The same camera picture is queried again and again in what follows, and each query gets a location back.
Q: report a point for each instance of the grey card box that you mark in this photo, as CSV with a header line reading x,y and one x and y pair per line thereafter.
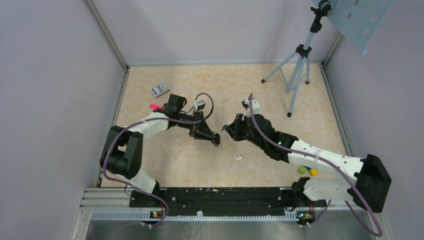
x,y
160,89

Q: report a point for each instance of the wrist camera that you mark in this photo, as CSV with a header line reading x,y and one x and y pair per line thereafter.
x,y
252,107
199,105

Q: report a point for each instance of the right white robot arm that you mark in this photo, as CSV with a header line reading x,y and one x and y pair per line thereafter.
x,y
363,181

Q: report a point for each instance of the grey tripod stand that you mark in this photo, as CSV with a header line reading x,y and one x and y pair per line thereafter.
x,y
302,66

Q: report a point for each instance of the pink marker strip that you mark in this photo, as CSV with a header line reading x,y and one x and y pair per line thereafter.
x,y
155,107

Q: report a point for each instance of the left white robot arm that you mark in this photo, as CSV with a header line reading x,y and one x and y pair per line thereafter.
x,y
123,150

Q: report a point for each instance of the black round charging case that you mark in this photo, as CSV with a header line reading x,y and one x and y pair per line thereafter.
x,y
216,140

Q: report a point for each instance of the green cube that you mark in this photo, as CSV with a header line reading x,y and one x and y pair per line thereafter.
x,y
302,170

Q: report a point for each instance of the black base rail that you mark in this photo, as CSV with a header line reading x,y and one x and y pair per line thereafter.
x,y
224,201

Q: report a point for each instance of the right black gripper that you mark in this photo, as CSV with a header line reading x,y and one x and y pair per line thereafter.
x,y
235,131

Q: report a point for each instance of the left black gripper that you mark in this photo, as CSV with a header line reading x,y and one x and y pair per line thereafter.
x,y
201,130

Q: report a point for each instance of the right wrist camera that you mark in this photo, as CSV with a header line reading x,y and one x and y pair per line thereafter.
x,y
252,107

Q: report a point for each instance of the perforated blue metal plate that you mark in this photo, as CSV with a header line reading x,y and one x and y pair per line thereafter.
x,y
356,20

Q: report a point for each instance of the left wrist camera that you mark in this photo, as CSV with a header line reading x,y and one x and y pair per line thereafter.
x,y
199,105

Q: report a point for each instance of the white comb cable duct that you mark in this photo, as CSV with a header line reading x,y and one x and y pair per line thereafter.
x,y
147,216

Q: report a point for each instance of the yellow cube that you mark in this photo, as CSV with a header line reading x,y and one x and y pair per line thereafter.
x,y
313,172

